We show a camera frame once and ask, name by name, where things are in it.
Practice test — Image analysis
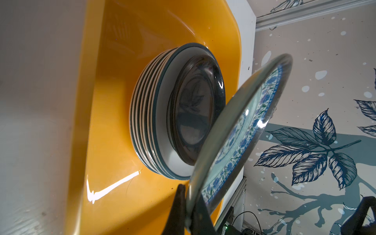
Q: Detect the small green patterned plate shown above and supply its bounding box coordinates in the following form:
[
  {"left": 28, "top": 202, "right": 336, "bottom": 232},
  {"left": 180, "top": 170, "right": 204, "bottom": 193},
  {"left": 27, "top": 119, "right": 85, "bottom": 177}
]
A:
[{"left": 185, "top": 53, "right": 293, "bottom": 228}]

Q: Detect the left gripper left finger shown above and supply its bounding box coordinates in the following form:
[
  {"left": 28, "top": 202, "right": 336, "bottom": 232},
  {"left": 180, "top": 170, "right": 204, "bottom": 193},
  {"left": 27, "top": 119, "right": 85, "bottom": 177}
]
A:
[{"left": 162, "top": 184, "right": 186, "bottom": 235}]

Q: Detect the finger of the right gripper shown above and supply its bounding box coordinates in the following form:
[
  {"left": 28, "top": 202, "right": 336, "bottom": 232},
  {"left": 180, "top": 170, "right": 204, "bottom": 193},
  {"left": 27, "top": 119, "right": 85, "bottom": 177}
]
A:
[{"left": 340, "top": 196, "right": 376, "bottom": 235}]

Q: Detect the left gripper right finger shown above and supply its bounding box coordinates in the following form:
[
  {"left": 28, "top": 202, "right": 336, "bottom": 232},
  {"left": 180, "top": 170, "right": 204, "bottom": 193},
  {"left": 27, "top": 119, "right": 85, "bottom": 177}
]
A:
[{"left": 190, "top": 196, "right": 217, "bottom": 235}]

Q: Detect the yellow plastic bin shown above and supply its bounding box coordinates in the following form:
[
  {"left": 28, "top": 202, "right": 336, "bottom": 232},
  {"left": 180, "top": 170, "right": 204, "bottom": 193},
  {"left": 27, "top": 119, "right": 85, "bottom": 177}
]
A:
[{"left": 63, "top": 1, "right": 241, "bottom": 235}]

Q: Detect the small black plate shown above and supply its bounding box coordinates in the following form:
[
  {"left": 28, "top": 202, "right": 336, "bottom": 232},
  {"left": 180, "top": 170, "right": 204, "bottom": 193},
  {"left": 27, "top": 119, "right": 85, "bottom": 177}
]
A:
[{"left": 166, "top": 54, "right": 226, "bottom": 165}]

